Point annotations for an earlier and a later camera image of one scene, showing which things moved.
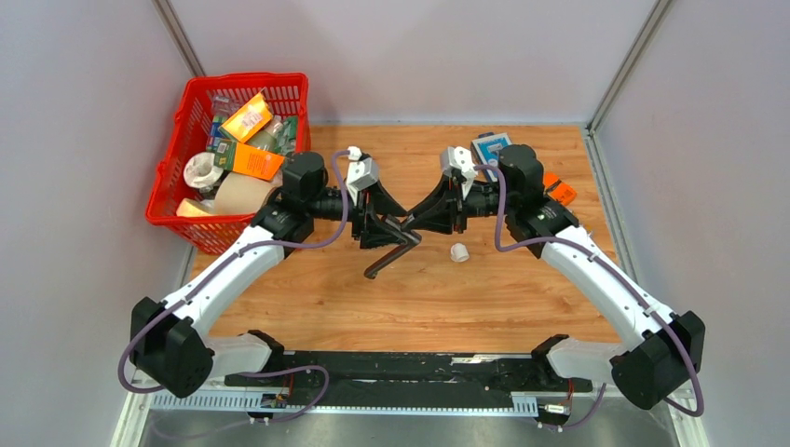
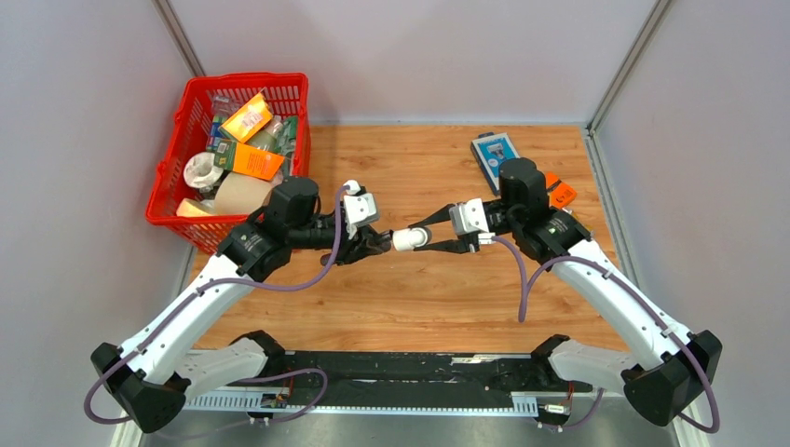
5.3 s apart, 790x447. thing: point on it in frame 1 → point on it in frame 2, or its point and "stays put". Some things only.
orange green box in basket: (233, 155) stays put
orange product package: (554, 187) stays put
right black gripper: (444, 206) → (463, 244)
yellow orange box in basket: (249, 119) stays put
